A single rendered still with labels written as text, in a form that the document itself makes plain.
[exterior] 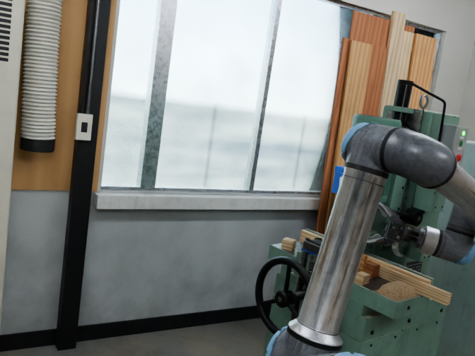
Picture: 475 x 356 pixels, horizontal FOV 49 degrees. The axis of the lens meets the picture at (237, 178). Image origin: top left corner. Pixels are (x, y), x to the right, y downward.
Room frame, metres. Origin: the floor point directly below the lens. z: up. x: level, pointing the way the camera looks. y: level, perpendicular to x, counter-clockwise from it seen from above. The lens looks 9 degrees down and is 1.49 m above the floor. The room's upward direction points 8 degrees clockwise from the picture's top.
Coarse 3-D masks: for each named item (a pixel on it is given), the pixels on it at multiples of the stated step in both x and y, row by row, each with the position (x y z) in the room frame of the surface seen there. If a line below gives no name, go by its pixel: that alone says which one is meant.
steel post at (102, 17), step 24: (96, 0) 2.58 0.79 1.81; (96, 24) 2.57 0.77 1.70; (96, 48) 2.60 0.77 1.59; (96, 72) 2.60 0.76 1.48; (96, 96) 2.61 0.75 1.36; (96, 120) 2.62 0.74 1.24; (72, 168) 2.61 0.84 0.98; (72, 192) 2.58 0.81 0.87; (72, 216) 2.58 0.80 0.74; (72, 240) 2.58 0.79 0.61; (72, 264) 2.59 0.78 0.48; (72, 288) 2.60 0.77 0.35; (72, 312) 2.60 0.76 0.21; (72, 336) 2.61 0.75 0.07
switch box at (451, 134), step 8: (448, 128) 2.03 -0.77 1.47; (456, 128) 2.00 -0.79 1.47; (464, 128) 2.04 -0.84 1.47; (448, 136) 2.02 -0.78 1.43; (456, 136) 2.01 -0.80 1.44; (464, 136) 2.05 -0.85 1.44; (448, 144) 2.02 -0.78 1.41; (456, 144) 2.01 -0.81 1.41; (464, 144) 2.06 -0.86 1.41; (456, 152) 2.02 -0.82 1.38
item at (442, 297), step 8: (384, 272) 1.83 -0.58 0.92; (392, 272) 1.80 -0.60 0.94; (392, 280) 1.80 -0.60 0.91; (400, 280) 1.77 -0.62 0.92; (408, 280) 1.75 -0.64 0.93; (416, 280) 1.73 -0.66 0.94; (416, 288) 1.73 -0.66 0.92; (424, 288) 1.71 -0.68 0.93; (432, 288) 1.69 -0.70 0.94; (424, 296) 1.70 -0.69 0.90; (432, 296) 1.68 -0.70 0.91; (440, 296) 1.66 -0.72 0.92; (448, 296) 1.64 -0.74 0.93; (448, 304) 1.65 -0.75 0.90
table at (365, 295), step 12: (276, 252) 2.02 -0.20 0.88; (288, 252) 1.98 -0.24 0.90; (360, 288) 1.71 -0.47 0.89; (372, 288) 1.70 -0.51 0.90; (360, 300) 1.70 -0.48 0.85; (372, 300) 1.67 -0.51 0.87; (384, 300) 1.64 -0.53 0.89; (408, 300) 1.65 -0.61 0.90; (420, 300) 1.70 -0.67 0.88; (384, 312) 1.63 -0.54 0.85; (396, 312) 1.61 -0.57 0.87; (408, 312) 1.66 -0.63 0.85
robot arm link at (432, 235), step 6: (426, 228) 1.69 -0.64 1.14; (432, 228) 1.69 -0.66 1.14; (426, 234) 1.67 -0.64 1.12; (432, 234) 1.67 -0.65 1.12; (438, 234) 1.67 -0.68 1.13; (426, 240) 1.66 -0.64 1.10; (432, 240) 1.66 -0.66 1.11; (438, 240) 1.66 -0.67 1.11; (420, 246) 1.68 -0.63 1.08; (426, 246) 1.66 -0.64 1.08; (432, 246) 1.66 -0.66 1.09; (426, 252) 1.67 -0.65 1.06; (432, 252) 1.66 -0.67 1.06
